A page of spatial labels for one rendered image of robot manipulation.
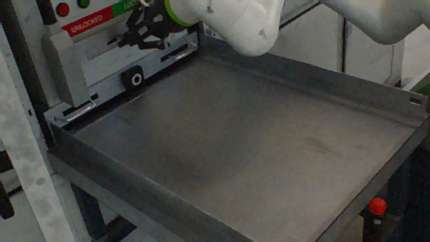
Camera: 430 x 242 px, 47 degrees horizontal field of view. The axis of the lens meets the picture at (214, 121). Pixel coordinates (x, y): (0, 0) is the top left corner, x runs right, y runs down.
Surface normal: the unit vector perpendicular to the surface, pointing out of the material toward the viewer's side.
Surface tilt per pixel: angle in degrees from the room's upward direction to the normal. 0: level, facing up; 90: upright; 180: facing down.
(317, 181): 0
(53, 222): 90
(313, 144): 0
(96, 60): 90
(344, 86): 90
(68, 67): 90
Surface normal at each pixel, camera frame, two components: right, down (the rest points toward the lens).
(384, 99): -0.67, 0.47
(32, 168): 0.47, 0.44
